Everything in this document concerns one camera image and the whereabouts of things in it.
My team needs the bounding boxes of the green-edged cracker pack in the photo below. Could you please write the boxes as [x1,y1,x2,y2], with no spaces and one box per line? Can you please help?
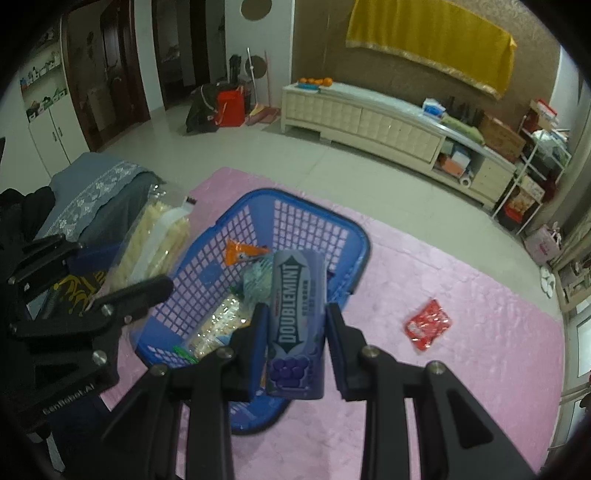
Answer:
[173,294,252,363]

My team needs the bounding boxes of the small red snack packet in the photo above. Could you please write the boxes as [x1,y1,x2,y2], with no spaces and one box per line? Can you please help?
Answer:
[404,299,452,352]

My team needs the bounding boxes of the orange snack bar wrapper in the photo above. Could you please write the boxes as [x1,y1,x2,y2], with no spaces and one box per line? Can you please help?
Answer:
[224,239,270,266]

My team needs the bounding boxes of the teal striped clear snack bag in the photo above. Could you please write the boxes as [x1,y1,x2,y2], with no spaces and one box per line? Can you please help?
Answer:
[242,255,273,314]

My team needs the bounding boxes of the blue Doublemint gum pack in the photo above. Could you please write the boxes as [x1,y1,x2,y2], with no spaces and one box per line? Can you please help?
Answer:
[266,250,328,400]

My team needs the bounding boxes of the blue plastic basket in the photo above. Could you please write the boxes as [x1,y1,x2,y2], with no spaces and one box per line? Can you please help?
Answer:
[133,189,370,435]

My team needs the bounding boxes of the pink quilted table cover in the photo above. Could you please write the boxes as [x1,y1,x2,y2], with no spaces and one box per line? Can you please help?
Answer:
[98,166,567,480]

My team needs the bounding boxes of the white slippers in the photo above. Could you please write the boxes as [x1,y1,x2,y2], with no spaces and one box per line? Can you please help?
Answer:
[540,266,556,299]

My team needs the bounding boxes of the black bag on floor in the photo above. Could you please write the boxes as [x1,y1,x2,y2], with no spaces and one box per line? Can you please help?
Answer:
[185,84,218,134]

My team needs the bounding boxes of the pink tote bag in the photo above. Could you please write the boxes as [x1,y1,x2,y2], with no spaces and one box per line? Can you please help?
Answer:
[524,222,562,266]

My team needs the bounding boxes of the dark wooden door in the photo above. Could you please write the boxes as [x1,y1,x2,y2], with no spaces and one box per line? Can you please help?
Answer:
[60,0,150,151]

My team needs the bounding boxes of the red shopping bag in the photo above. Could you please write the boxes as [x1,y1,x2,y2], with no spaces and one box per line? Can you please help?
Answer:
[214,87,245,128]

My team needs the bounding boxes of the broom and dustpan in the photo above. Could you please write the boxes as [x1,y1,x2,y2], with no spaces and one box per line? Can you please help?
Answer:
[244,45,282,127]

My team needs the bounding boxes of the plate of oranges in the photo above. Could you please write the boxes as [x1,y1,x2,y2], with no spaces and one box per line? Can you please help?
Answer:
[295,77,334,91]

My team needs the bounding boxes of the white metal shelf rack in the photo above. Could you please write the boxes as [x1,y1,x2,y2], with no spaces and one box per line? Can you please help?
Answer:
[492,99,572,237]

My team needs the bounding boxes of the cardboard box on cabinet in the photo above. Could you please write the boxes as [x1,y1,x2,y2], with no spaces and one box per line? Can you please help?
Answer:
[478,113,526,163]

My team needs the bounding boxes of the green folded cloth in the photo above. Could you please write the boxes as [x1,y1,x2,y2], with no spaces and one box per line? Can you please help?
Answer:
[441,113,486,146]

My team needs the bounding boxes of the cream TV cabinet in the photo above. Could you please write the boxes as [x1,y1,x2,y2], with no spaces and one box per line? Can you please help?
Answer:
[280,83,516,211]

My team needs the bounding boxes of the blue tissue box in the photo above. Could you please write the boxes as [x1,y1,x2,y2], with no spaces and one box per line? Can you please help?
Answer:
[422,98,446,119]

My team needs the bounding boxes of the yellow cloth TV cover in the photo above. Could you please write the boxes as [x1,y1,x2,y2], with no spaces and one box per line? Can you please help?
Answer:
[346,0,517,100]

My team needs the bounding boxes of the white wall cupboard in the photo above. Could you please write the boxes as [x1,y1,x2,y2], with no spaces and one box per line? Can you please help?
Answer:
[18,23,89,176]

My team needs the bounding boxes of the round brown wall disc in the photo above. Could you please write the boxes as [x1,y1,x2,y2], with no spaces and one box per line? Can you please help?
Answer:
[240,0,273,21]

